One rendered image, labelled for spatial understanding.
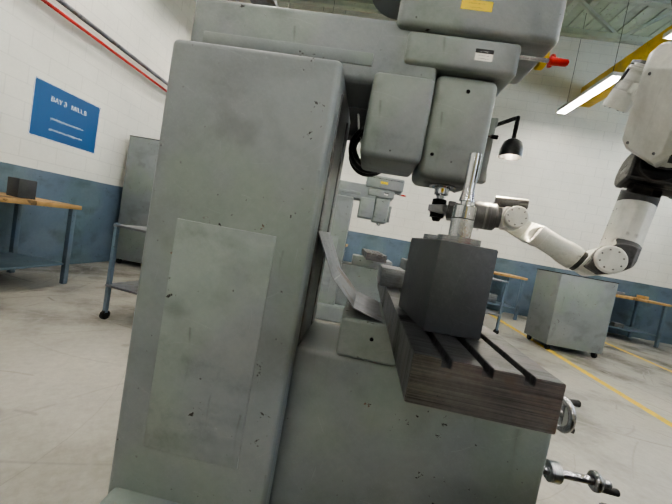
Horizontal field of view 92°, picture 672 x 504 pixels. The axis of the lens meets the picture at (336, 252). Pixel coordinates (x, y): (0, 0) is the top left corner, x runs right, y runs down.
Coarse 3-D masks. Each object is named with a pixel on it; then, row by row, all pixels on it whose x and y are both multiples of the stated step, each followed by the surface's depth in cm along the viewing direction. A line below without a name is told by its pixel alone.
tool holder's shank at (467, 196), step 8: (472, 160) 68; (480, 160) 68; (472, 168) 68; (472, 176) 68; (464, 184) 69; (472, 184) 68; (464, 192) 68; (472, 192) 68; (464, 200) 68; (472, 200) 68
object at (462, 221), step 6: (456, 210) 68; (462, 210) 67; (468, 210) 67; (456, 216) 68; (462, 216) 67; (468, 216) 67; (474, 216) 68; (450, 222) 70; (456, 222) 68; (462, 222) 67; (468, 222) 67; (450, 228) 69; (456, 228) 68; (462, 228) 67; (468, 228) 68; (450, 234) 69; (456, 234) 68; (462, 234) 67; (468, 234) 68
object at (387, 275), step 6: (402, 258) 130; (402, 264) 127; (378, 270) 132; (384, 270) 119; (390, 270) 119; (396, 270) 119; (402, 270) 119; (378, 276) 128; (384, 276) 119; (390, 276) 119; (396, 276) 119; (402, 276) 119; (378, 282) 123; (384, 282) 119; (390, 282) 119; (396, 282) 119; (402, 282) 119; (396, 288) 119
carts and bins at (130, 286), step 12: (132, 228) 268; (144, 228) 282; (108, 276) 275; (108, 288) 276; (120, 288) 272; (132, 288) 277; (504, 288) 490; (108, 300) 278; (108, 312) 281; (492, 312) 501
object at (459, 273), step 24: (432, 240) 68; (456, 240) 66; (408, 264) 84; (432, 264) 66; (456, 264) 64; (480, 264) 64; (408, 288) 80; (432, 288) 64; (456, 288) 64; (480, 288) 64; (408, 312) 76; (432, 312) 64; (456, 312) 65; (480, 312) 65; (456, 336) 65
